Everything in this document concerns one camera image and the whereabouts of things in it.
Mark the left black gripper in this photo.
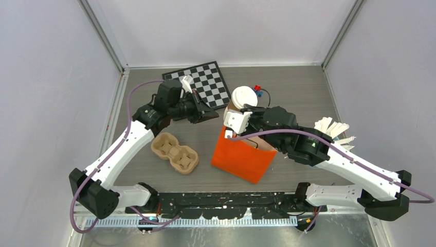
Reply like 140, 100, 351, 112
169, 90, 219, 125

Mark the orange paper bag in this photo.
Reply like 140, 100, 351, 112
211, 126, 277, 184

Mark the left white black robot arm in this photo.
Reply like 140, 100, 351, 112
69, 79, 219, 219

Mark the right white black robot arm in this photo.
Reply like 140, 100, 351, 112
242, 105, 411, 221

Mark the black white chessboard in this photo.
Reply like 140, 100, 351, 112
162, 61, 231, 110

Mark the white paper-wrapped straws bundle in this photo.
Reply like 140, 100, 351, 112
314, 117, 356, 151

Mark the brown pulp cup carrier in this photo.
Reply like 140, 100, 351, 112
151, 132, 199, 174

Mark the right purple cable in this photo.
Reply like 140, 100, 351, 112
227, 129, 435, 233

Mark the purple cable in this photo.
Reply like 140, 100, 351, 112
69, 79, 181, 235
227, 129, 435, 233

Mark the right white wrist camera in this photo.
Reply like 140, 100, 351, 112
223, 109, 252, 139

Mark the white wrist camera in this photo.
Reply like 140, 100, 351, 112
180, 75, 193, 93
223, 109, 252, 139

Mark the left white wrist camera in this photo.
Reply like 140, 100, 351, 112
180, 75, 193, 93

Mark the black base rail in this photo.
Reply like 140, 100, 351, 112
125, 191, 316, 220

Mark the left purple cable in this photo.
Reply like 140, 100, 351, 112
69, 79, 181, 235

